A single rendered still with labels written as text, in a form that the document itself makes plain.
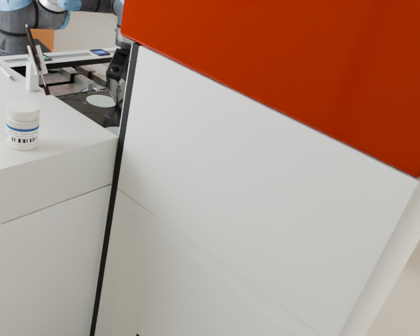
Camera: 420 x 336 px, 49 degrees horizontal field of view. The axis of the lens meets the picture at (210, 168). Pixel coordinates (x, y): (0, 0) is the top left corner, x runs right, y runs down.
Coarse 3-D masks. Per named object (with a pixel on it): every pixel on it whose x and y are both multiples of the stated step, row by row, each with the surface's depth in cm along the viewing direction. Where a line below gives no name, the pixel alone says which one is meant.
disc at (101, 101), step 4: (92, 96) 157; (96, 96) 158; (100, 96) 158; (104, 96) 159; (88, 100) 153; (92, 100) 154; (96, 100) 155; (100, 100) 155; (104, 100) 156; (108, 100) 157; (112, 100) 158; (92, 104) 151; (96, 104) 152; (100, 104) 153; (104, 104) 153; (108, 104) 154; (112, 104) 155
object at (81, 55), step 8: (104, 48) 186; (112, 48) 188; (8, 56) 155; (16, 56) 156; (24, 56) 158; (48, 56) 163; (56, 56) 166; (64, 56) 168; (72, 56) 170; (80, 56) 172; (88, 56) 173; (96, 56) 175; (104, 56) 177; (112, 56) 179; (8, 64) 149; (16, 64) 150; (24, 64) 152
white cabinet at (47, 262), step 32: (96, 192) 125; (0, 224) 104; (32, 224) 112; (64, 224) 121; (96, 224) 131; (0, 256) 109; (32, 256) 117; (64, 256) 127; (96, 256) 139; (0, 288) 114; (32, 288) 123; (64, 288) 134; (0, 320) 119; (32, 320) 129; (64, 320) 141
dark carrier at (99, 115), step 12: (72, 96) 153; (84, 96) 155; (108, 96) 160; (84, 108) 148; (96, 108) 149; (108, 108) 152; (120, 108) 154; (96, 120) 142; (108, 120) 144; (120, 120) 146
